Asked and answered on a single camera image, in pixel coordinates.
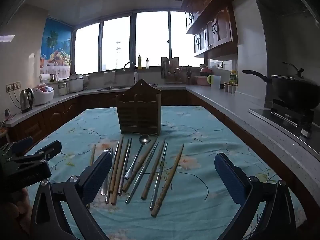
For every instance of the soap dispenser bottle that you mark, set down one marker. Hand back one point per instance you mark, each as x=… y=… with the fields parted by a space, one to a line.
x=147 y=63

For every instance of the dark knife holder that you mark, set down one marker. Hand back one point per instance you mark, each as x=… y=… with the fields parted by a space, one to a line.
x=188 y=74

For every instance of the fruit wall poster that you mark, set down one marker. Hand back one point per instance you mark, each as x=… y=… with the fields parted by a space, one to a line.
x=56 y=45

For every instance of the paper towel roll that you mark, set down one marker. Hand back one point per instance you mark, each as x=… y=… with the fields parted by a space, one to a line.
x=45 y=78

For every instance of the wall socket strip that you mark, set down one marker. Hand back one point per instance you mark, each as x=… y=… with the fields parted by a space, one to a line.
x=13 y=86

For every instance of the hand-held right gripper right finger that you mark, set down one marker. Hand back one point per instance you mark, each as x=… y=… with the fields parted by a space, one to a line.
x=228 y=177

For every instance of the chrome faucet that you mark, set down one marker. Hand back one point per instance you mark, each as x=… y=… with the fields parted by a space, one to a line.
x=130 y=65

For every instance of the teal floral tablecloth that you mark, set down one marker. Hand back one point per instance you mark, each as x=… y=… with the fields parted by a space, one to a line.
x=180 y=225

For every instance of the yellow oil bottle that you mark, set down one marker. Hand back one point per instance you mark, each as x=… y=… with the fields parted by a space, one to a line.
x=233 y=76

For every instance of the glass jar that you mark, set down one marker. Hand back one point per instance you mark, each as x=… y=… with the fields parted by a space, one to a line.
x=62 y=89

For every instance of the ceiling light panel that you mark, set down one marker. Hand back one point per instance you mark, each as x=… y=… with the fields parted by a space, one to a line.
x=6 y=38

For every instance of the metal spoon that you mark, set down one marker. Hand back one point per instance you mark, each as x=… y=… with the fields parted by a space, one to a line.
x=144 y=139

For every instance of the pink bowl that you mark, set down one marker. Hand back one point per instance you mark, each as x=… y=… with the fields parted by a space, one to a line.
x=205 y=71

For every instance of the kitchen window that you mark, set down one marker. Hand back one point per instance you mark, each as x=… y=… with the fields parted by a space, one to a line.
x=150 y=40

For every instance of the wooden upper cabinets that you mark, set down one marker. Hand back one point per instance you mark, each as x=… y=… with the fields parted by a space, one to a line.
x=222 y=27

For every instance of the person's left hand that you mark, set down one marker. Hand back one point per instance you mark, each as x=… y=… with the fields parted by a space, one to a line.
x=12 y=210

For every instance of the wooden cutting board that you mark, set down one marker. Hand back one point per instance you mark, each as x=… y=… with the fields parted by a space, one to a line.
x=166 y=66

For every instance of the metal fork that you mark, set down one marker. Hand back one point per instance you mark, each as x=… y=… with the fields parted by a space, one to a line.
x=104 y=188

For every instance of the kitchen sink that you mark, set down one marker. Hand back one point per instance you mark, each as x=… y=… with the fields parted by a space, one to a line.
x=112 y=88

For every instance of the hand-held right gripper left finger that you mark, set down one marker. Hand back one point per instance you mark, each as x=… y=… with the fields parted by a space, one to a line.
x=97 y=177

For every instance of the grey dish cloth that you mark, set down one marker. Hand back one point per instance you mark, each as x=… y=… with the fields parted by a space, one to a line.
x=109 y=78

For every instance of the white spice jars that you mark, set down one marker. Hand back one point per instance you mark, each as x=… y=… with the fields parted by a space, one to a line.
x=230 y=88

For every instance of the stainless steel kettle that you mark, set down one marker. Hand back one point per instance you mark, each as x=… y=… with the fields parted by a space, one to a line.
x=26 y=101

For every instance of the wooden utensil holder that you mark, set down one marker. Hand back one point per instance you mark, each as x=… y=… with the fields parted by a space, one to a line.
x=138 y=115

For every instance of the white and red rice cooker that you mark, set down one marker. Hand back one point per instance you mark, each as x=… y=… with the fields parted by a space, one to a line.
x=43 y=95

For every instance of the wooden chopstick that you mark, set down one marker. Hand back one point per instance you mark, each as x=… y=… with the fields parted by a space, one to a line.
x=114 y=197
x=117 y=165
x=166 y=185
x=137 y=171
x=151 y=175

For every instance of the black wok with lid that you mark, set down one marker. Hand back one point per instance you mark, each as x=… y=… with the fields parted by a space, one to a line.
x=293 y=91

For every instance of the white cooking pot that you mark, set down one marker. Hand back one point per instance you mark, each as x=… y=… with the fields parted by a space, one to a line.
x=75 y=83

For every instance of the gas stove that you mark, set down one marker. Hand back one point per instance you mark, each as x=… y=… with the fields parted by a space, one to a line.
x=287 y=120

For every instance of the plastic food container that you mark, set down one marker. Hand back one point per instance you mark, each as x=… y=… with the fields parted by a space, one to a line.
x=201 y=80

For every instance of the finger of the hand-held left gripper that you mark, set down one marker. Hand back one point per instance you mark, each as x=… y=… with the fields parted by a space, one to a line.
x=21 y=145
x=50 y=150

